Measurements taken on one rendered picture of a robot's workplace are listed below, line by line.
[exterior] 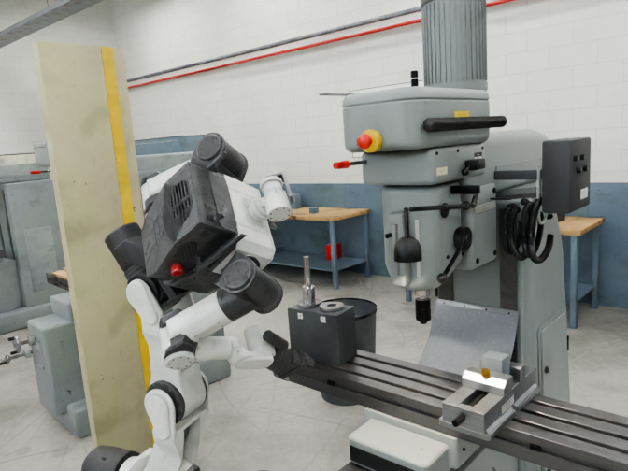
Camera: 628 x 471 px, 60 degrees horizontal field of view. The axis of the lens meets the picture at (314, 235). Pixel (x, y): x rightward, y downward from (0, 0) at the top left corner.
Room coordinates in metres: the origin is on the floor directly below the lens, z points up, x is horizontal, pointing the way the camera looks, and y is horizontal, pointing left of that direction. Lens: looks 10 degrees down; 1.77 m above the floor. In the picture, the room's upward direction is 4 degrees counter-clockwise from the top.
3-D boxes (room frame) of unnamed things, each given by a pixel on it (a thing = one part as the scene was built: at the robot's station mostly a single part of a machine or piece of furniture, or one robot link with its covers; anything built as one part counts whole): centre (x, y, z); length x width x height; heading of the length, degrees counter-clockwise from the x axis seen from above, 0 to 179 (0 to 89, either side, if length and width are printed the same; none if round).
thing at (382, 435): (1.62, -0.32, 0.85); 0.50 x 0.35 x 0.12; 138
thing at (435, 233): (1.63, -0.33, 1.47); 0.21 x 0.19 x 0.32; 48
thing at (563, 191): (1.62, -0.77, 1.62); 0.20 x 0.09 x 0.21; 138
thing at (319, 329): (1.91, -0.01, 1.09); 0.22 x 0.12 x 0.20; 54
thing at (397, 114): (1.64, -0.33, 1.81); 0.47 x 0.26 x 0.16; 138
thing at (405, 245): (1.39, -0.24, 1.48); 0.07 x 0.07 x 0.06
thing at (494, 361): (1.47, -0.49, 1.10); 0.06 x 0.05 x 0.06; 47
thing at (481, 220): (1.77, -0.46, 1.47); 0.24 x 0.19 x 0.26; 48
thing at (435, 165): (1.66, -0.35, 1.68); 0.34 x 0.24 x 0.10; 138
